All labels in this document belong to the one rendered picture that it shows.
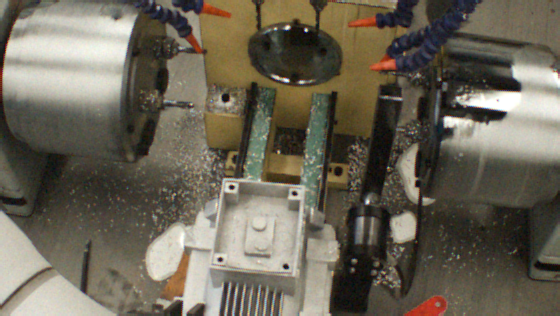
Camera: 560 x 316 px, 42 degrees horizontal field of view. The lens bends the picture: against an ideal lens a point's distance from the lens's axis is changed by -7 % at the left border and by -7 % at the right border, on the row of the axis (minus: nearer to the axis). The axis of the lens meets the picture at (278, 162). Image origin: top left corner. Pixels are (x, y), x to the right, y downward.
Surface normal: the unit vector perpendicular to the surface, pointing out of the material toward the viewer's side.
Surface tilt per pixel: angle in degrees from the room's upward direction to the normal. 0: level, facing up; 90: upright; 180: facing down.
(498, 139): 47
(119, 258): 0
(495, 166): 66
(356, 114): 90
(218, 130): 90
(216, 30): 90
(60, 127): 73
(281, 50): 90
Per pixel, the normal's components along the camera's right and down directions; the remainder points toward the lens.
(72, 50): -0.05, -0.18
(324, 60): -0.14, 0.85
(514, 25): 0.00, -0.51
